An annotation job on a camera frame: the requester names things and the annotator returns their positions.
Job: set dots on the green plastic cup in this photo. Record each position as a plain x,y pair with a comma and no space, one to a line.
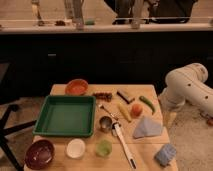
104,148

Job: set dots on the blue sponge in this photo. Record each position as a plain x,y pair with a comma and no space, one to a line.
165,155

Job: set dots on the dark purple bowl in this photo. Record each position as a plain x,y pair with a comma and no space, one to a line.
39,155

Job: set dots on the orange bowl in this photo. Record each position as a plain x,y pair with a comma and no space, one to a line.
76,87

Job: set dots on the green plastic tray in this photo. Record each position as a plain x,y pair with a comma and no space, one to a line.
66,116

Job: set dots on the yellow corn cob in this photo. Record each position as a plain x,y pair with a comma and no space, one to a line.
124,112

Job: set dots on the metal spoon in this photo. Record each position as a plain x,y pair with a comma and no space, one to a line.
101,106

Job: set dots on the dark red grape bunch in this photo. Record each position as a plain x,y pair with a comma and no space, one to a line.
103,96

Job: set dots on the orange peach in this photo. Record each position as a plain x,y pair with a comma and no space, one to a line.
136,110

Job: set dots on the small metal cup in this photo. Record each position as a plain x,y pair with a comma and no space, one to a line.
105,124

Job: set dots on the light blue folded cloth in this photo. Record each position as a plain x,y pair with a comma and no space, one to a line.
147,128

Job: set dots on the white small bowl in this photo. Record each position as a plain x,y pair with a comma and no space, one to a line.
75,149

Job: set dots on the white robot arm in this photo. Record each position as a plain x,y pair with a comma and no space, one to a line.
187,83

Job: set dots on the green chili pepper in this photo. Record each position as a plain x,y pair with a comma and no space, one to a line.
148,103

